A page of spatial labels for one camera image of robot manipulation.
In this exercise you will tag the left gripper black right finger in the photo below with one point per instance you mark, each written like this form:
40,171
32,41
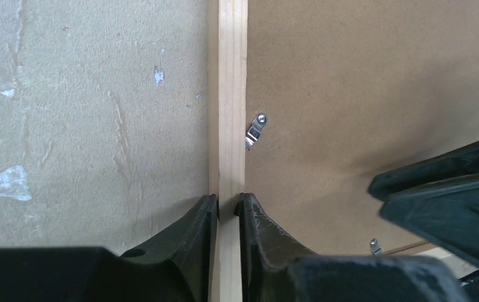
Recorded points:
276,267

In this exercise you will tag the wooden picture frame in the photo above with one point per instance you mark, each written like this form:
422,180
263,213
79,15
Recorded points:
232,133

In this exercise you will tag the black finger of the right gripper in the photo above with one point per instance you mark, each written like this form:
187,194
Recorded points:
436,199

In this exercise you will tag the brown frame backing board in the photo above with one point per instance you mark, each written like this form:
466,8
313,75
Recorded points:
353,89

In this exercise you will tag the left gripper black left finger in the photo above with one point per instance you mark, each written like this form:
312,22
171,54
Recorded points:
176,264

